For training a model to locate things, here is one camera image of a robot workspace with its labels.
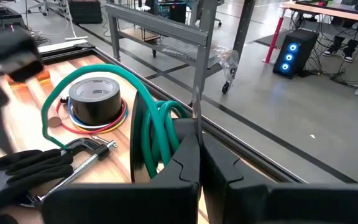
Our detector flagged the teal cord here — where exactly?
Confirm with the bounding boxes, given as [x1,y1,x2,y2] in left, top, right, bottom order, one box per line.
[40,63,192,180]

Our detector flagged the black case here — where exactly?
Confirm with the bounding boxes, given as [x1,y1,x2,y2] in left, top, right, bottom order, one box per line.
[68,0,103,25]

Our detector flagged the person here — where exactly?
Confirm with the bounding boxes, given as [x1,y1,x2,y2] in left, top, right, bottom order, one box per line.
[321,35,358,63]

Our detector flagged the black C-clamp with steel screw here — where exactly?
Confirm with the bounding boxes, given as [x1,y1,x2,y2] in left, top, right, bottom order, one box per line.
[20,135,118,208]

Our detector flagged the grey metal cart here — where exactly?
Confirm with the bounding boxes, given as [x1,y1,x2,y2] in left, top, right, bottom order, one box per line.
[105,0,256,96]

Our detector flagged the orange block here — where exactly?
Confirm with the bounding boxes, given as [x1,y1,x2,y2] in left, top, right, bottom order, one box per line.
[6,68,51,90]

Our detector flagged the black plastic cord spool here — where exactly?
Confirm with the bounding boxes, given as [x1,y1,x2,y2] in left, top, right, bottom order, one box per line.
[129,86,204,184]

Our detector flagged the black duct tape roll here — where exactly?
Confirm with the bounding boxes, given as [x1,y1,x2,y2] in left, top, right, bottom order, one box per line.
[68,77,122,126]

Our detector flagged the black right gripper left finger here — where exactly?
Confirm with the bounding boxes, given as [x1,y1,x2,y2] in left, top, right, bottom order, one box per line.
[41,132,202,224]

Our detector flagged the wooden table with red leg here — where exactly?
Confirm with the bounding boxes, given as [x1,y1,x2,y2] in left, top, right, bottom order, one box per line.
[262,0,358,65]

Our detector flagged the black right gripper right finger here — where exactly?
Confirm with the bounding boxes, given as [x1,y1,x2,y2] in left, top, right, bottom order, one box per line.
[201,133,358,224]

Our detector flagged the coil of coloured wires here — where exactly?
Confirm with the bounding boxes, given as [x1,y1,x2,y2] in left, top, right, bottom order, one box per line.
[56,98,129,135]

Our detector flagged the grey and black work glove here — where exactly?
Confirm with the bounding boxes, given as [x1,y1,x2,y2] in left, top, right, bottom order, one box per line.
[0,148,74,218]

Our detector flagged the black computer tower blue lights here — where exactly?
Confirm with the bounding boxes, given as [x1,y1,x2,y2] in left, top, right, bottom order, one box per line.
[272,29,319,78]

